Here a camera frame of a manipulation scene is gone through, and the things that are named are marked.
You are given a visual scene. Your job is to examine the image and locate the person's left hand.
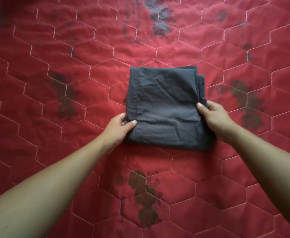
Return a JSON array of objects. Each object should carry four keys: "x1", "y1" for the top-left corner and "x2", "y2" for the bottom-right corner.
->
[{"x1": 100, "y1": 112, "x2": 137, "y2": 155}]

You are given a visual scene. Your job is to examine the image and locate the person's right hand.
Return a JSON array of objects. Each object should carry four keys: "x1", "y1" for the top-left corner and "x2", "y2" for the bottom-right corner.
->
[{"x1": 196, "y1": 100, "x2": 238, "y2": 144}]

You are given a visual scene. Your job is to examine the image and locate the dark grey trousers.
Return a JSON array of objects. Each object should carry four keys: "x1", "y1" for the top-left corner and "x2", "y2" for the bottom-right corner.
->
[{"x1": 124, "y1": 66, "x2": 217, "y2": 151}]

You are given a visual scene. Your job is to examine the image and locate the person's right forearm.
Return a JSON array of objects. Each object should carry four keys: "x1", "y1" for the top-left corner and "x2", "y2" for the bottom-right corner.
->
[{"x1": 224, "y1": 125, "x2": 290, "y2": 237}]

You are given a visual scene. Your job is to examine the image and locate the person's left forearm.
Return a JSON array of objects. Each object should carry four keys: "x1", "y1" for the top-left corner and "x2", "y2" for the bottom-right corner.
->
[{"x1": 0, "y1": 136, "x2": 111, "y2": 238}]

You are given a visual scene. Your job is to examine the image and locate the red quilted mattress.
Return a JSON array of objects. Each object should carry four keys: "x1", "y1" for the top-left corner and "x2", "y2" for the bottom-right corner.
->
[{"x1": 0, "y1": 0, "x2": 290, "y2": 238}]

